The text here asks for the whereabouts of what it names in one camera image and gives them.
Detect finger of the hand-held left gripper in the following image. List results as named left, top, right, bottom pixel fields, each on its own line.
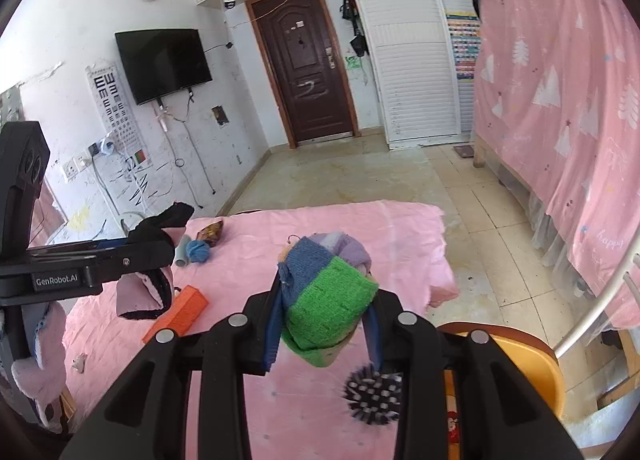
left=27, top=239, right=128, bottom=261
left=97, top=239, right=175, bottom=293

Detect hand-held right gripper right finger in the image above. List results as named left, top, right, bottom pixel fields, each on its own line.
left=362, top=290, right=583, bottom=460

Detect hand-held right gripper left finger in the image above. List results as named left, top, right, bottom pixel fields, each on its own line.
left=60, top=273, right=288, bottom=460

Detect black sock with pink lining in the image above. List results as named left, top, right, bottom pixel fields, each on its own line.
left=116, top=203, right=195, bottom=321

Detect green blue purple knit sock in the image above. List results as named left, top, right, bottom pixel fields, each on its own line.
left=276, top=231, right=379, bottom=368

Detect light blue tube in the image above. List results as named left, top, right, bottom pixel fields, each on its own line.
left=174, top=235, right=192, bottom=268

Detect black white spiky ball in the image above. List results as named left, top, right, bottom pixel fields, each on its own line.
left=342, top=364, right=403, bottom=426

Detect pink tablecloth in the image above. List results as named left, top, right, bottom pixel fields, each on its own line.
left=60, top=200, right=460, bottom=460

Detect orange box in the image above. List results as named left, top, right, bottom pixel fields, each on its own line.
left=142, top=286, right=209, bottom=344

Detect brown snack wrapper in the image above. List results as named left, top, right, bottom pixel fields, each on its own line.
left=196, top=221, right=224, bottom=247

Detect eye chart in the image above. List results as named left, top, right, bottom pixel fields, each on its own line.
left=86, top=60, right=151, bottom=171

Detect wooden bunk bed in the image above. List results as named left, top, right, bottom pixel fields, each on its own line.
left=472, top=133, right=531, bottom=201

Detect dark brown door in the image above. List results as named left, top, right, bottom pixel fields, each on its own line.
left=245, top=0, right=360, bottom=150

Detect white louvred wardrobe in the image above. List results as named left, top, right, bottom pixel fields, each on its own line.
left=342, top=0, right=506, bottom=150

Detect pink tree print curtain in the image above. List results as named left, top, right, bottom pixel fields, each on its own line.
left=472, top=0, right=640, bottom=331

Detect colourful grid poster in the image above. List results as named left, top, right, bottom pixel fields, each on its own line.
left=445, top=13, right=482, bottom=82

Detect hanging black bags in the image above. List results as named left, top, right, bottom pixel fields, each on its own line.
left=341, top=0, right=368, bottom=57

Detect white wall socket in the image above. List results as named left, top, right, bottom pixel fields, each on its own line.
left=62, top=155, right=91, bottom=178

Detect black wall television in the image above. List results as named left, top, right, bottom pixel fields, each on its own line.
left=115, top=29, right=213, bottom=106

